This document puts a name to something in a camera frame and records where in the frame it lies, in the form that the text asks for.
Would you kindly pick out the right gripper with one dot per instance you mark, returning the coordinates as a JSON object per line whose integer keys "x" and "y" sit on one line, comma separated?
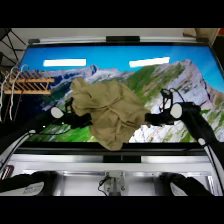
{"x": 160, "y": 118}

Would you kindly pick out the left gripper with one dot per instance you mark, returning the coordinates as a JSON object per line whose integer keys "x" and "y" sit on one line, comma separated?
{"x": 78, "y": 120}

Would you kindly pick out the beige shirt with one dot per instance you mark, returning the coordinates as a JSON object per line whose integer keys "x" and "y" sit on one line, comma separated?
{"x": 111, "y": 110}

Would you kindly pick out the white clothes hanger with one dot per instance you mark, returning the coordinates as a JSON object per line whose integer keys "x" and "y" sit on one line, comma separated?
{"x": 24, "y": 66}
{"x": 12, "y": 90}

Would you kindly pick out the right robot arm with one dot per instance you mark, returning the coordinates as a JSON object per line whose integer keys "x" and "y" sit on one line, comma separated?
{"x": 196, "y": 123}

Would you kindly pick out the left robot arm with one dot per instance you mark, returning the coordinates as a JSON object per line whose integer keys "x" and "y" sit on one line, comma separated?
{"x": 40, "y": 121}

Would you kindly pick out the wooden rack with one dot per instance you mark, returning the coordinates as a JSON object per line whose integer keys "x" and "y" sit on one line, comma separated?
{"x": 31, "y": 81}

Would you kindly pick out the brown clothes hanger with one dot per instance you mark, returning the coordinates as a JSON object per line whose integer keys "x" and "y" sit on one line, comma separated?
{"x": 18, "y": 106}

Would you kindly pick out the silver frame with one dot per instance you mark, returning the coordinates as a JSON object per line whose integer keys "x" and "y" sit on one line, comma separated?
{"x": 76, "y": 186}

